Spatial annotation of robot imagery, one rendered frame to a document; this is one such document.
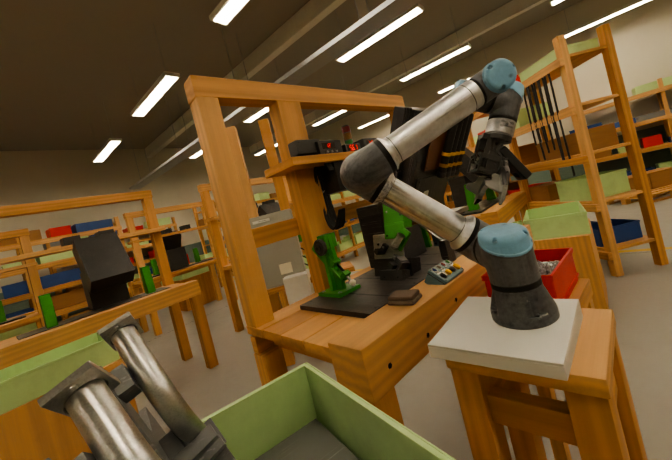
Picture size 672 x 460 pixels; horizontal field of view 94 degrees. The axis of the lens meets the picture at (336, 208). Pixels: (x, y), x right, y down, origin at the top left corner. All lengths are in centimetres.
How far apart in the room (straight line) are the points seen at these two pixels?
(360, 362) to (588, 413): 48
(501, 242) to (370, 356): 44
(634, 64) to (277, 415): 1014
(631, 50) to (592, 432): 983
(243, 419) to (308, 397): 14
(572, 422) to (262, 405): 62
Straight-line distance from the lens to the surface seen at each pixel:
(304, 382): 78
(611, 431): 88
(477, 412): 98
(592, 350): 91
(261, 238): 149
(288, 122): 161
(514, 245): 85
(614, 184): 403
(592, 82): 1028
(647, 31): 1047
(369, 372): 93
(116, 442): 35
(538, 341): 86
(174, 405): 51
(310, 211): 154
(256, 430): 77
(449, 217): 94
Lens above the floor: 128
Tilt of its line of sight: level
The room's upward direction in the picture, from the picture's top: 14 degrees counter-clockwise
